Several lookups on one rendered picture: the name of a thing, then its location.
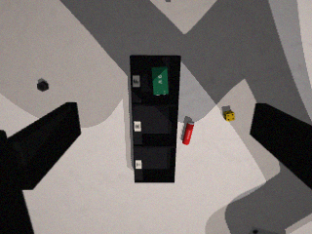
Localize green nine-volt battery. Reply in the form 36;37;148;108
151;66;169;96

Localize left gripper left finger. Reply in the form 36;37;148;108
0;102;81;234

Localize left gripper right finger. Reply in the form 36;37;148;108
250;103;312;189

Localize black rack of three bins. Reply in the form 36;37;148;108
130;55;181;183

